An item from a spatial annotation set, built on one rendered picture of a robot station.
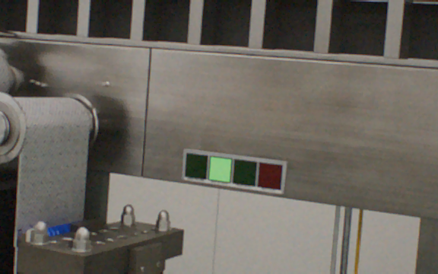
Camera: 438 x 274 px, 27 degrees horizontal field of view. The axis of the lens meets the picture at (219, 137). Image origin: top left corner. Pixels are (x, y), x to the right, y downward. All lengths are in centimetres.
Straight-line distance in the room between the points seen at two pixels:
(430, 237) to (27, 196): 87
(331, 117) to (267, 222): 267
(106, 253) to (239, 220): 280
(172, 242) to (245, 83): 40
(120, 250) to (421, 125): 66
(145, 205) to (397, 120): 312
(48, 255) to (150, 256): 24
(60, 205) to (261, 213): 261
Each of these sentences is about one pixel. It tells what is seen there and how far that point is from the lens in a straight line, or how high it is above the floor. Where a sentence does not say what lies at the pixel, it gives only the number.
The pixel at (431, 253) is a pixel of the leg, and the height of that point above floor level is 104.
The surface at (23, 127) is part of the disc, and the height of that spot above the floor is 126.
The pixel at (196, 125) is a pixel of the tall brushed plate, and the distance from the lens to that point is 205.
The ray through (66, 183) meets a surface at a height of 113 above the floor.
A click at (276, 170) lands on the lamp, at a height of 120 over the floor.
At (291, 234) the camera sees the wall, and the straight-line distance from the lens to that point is 451.
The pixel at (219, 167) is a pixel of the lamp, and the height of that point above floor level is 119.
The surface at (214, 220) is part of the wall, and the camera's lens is 468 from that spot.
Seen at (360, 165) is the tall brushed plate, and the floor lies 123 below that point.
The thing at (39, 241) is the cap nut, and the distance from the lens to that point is 187.
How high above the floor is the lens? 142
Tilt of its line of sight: 5 degrees down
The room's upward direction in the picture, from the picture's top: 4 degrees clockwise
